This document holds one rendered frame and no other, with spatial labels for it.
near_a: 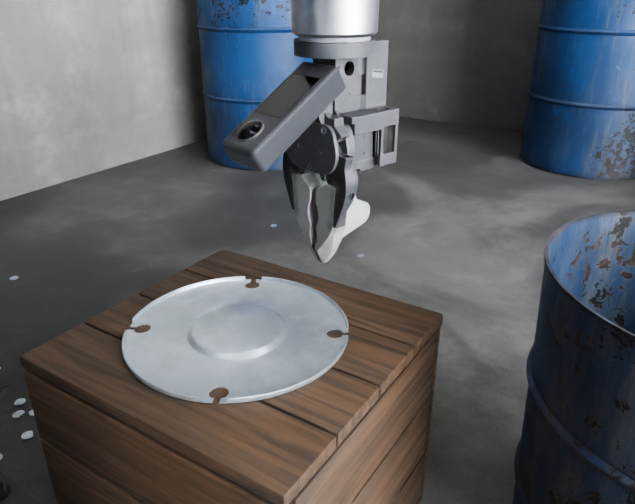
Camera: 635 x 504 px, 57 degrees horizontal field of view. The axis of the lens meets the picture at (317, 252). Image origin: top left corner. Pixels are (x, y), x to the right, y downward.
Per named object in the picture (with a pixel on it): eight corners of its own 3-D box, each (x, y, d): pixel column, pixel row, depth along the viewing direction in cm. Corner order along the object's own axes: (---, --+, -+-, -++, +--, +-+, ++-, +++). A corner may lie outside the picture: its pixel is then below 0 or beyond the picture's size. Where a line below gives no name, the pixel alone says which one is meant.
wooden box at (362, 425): (424, 496, 96) (443, 313, 82) (290, 720, 67) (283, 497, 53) (235, 409, 116) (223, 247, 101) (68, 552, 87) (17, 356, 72)
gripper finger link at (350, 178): (357, 229, 55) (359, 136, 51) (345, 234, 54) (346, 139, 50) (323, 215, 58) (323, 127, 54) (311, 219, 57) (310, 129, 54)
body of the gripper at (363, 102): (398, 169, 57) (405, 38, 52) (332, 189, 52) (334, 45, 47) (343, 153, 62) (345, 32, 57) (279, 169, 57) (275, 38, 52)
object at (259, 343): (160, 278, 91) (159, 274, 91) (348, 282, 90) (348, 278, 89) (85, 400, 65) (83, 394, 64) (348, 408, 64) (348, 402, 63)
